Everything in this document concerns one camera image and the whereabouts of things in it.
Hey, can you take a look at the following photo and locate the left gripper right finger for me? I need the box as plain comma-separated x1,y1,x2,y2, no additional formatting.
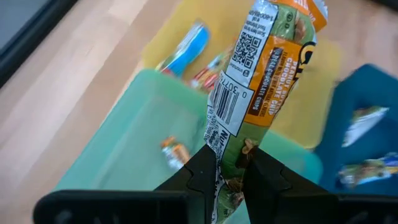
241,146,340,224

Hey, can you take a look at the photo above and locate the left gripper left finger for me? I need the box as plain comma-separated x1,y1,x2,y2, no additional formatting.
154,144,218,224

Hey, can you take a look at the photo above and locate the silver granola bar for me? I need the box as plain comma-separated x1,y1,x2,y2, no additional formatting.
160,136,191,170

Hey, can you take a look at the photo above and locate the blue and green granola bar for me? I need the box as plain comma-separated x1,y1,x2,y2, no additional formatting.
337,152,398,189

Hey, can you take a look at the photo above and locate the white and blue granola bar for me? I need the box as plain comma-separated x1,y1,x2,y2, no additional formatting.
341,105,390,149

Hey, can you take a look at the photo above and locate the bright blue granola bar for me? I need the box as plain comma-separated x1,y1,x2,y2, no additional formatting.
155,21,211,78

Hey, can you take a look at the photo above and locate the translucent green plastic tray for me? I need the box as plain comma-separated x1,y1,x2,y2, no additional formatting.
52,68,324,224

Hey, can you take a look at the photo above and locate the dark blue plastic tray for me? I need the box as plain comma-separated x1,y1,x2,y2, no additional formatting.
313,63,398,197

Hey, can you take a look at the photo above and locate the translucent yellow plastic tray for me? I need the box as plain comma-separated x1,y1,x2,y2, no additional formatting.
141,0,343,150

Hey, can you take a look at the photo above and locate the black aluminium table frame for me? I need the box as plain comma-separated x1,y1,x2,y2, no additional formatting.
0,0,78,88

